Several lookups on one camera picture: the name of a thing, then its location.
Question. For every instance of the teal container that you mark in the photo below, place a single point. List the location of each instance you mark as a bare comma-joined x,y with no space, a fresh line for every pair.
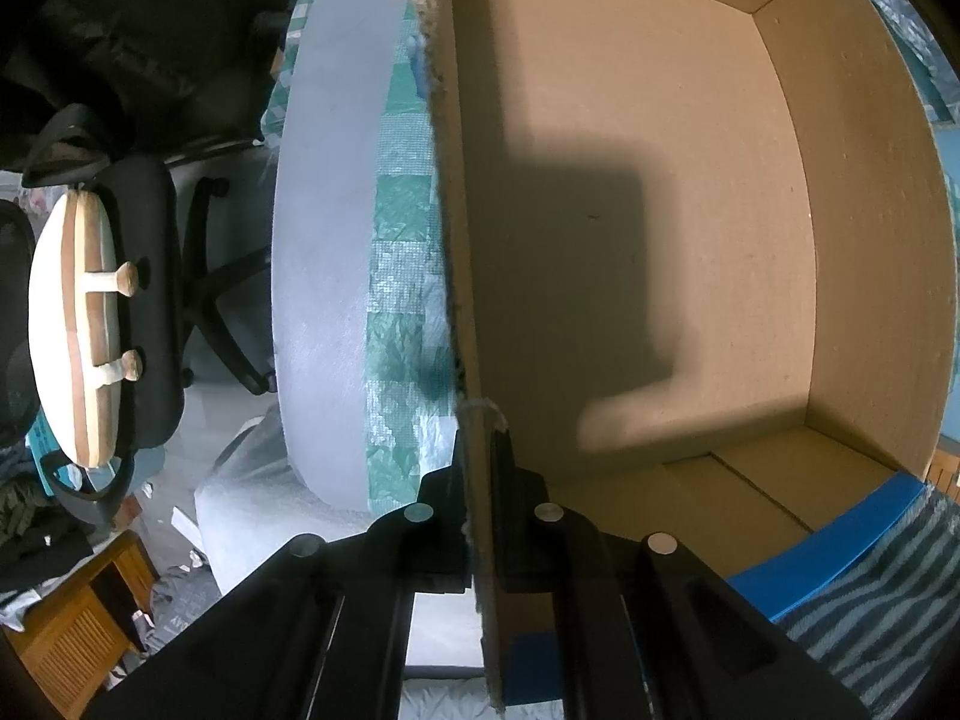
45,450

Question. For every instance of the white oval wooden board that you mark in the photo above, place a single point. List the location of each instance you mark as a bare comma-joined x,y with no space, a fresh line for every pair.
52,315

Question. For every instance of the brown cardboard box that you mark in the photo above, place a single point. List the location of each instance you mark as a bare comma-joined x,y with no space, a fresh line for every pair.
600,90

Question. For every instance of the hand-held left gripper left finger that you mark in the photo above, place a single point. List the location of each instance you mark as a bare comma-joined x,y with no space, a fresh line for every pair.
442,540

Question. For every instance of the grey crumpled cloth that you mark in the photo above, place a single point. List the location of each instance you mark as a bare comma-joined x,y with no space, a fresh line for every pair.
180,600

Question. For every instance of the black bag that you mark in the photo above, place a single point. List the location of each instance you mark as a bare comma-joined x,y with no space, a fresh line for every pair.
150,37

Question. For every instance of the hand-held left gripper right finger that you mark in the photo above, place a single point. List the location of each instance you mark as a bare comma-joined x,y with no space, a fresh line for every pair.
517,540

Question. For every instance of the dark clothes pile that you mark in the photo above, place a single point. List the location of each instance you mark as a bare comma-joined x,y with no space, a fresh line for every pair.
37,547

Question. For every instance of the black office chair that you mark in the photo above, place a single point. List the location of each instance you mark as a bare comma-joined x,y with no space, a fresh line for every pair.
150,240

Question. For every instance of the wooden cabinet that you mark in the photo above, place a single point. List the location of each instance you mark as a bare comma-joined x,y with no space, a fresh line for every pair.
67,645

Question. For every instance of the striped teal blanket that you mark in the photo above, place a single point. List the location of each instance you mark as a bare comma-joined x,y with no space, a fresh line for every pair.
885,600

